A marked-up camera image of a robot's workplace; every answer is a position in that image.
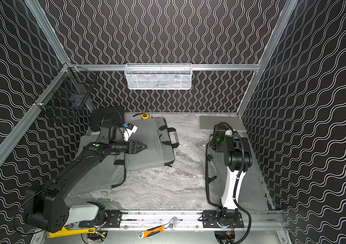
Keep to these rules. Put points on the white wire mesh basket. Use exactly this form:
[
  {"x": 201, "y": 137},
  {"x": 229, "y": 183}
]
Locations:
[{"x": 156, "y": 76}]

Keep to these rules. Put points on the orange adjustable wrench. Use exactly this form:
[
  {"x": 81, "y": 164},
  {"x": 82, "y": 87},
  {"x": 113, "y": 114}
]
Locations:
[{"x": 155, "y": 230}]

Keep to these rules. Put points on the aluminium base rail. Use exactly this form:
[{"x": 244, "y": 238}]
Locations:
[{"x": 189, "y": 220}]

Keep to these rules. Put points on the yellow tape measure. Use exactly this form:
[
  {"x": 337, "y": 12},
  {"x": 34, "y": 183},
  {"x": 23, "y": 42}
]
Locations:
[{"x": 144, "y": 116}]

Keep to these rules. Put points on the black wire basket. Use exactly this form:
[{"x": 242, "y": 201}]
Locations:
[{"x": 70, "y": 94}]

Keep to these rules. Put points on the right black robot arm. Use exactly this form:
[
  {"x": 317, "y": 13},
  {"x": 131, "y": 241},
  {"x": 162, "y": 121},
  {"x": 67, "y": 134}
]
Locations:
[{"x": 227, "y": 160}]

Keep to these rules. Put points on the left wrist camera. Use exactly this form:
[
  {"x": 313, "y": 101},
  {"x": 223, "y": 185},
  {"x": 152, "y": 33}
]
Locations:
[{"x": 129, "y": 129}]

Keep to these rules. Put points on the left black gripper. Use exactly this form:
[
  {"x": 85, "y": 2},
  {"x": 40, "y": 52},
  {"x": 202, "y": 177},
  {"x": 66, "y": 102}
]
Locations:
[{"x": 132, "y": 146}]

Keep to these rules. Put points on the black plastic tool case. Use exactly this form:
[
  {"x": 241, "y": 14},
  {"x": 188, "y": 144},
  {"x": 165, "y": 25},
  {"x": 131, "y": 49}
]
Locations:
[{"x": 114, "y": 115}]

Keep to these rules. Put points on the yellow pipe wrench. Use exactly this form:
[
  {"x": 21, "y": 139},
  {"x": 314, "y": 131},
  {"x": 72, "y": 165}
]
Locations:
[{"x": 91, "y": 232}]

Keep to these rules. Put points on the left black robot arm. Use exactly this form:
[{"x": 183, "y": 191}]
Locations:
[{"x": 45, "y": 207}]

